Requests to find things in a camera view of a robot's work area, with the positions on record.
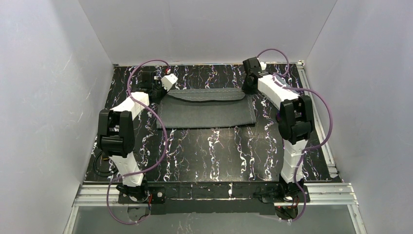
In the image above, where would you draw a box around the grey fabric napkin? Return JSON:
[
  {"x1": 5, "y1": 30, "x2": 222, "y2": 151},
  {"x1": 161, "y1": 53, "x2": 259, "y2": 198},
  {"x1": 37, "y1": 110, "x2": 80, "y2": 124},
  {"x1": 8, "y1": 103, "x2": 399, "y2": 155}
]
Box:
[{"x1": 157, "y1": 88, "x2": 257, "y2": 129}]

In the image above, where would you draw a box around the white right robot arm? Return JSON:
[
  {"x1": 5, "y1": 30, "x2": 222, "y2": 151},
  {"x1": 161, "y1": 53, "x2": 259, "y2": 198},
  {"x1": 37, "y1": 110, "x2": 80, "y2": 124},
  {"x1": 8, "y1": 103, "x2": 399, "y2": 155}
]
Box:
[{"x1": 242, "y1": 57, "x2": 315, "y2": 183}]

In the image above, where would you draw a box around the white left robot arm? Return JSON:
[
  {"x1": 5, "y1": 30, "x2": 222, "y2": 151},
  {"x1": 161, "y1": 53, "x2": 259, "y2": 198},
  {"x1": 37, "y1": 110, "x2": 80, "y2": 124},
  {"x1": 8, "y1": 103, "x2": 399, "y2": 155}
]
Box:
[{"x1": 97, "y1": 68, "x2": 177, "y2": 188}]

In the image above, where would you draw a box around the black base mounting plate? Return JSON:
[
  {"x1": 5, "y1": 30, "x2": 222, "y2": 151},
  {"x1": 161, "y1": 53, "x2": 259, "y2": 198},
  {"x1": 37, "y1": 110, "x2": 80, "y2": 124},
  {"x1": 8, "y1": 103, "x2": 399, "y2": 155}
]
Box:
[{"x1": 116, "y1": 181, "x2": 311, "y2": 220}]

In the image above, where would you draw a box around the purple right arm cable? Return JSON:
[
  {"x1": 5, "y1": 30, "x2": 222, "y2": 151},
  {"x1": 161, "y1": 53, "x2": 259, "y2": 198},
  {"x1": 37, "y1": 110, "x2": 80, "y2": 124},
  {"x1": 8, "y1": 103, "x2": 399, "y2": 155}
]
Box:
[{"x1": 256, "y1": 48, "x2": 334, "y2": 223}]

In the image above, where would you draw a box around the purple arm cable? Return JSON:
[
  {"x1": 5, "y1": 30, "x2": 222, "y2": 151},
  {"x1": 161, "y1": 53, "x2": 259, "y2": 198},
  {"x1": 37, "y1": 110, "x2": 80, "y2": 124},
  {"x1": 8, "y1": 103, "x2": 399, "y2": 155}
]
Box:
[
  {"x1": 106, "y1": 59, "x2": 171, "y2": 226},
  {"x1": 256, "y1": 48, "x2": 334, "y2": 223}
]

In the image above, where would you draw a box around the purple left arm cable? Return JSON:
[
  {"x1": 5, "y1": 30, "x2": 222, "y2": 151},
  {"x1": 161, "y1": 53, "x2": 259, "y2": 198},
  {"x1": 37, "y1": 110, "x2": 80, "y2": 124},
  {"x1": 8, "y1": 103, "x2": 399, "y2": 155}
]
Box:
[{"x1": 106, "y1": 59, "x2": 171, "y2": 226}]

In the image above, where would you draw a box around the lower black coiled cable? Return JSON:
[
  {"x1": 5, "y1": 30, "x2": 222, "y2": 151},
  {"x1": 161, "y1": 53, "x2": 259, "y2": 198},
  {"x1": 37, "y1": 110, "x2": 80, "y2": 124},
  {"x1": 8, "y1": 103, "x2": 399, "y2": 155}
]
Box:
[{"x1": 93, "y1": 152, "x2": 118, "y2": 177}]

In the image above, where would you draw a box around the aluminium front frame rail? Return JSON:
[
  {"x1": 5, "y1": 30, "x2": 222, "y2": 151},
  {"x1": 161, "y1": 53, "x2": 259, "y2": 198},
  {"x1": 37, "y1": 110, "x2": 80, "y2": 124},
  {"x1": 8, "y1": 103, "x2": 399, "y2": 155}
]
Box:
[{"x1": 74, "y1": 182, "x2": 358, "y2": 206}]

